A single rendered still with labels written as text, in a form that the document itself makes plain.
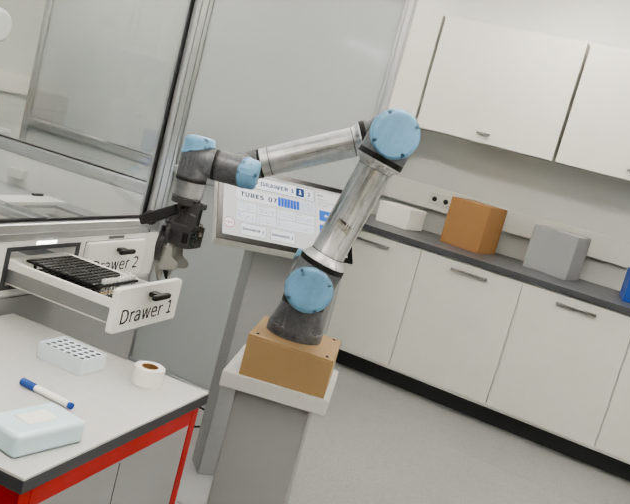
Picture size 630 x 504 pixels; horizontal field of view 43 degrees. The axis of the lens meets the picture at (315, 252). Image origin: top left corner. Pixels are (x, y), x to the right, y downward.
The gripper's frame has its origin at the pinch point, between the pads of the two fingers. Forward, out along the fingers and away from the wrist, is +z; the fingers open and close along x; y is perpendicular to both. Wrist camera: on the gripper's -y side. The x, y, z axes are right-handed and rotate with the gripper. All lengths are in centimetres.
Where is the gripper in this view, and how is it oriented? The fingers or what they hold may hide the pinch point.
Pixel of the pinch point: (160, 273)
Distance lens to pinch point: 203.9
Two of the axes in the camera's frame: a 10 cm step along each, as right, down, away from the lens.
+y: 9.0, 2.9, -3.2
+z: -2.6, 9.5, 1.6
